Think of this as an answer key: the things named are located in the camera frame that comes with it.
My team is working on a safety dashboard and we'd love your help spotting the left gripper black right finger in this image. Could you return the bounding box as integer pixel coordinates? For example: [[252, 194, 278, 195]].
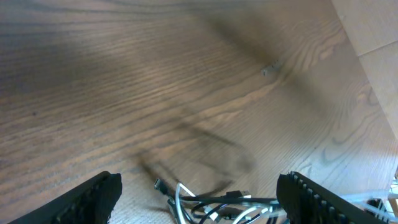
[[276, 172, 385, 224]]

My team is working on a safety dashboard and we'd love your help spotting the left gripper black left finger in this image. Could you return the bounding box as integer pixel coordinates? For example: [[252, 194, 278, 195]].
[[10, 171, 123, 224]]

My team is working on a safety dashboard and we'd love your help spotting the long black cable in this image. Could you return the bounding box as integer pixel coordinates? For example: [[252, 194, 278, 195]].
[[154, 178, 280, 224]]

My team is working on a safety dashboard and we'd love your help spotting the white cable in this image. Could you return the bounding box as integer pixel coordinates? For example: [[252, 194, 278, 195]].
[[167, 182, 287, 224]]

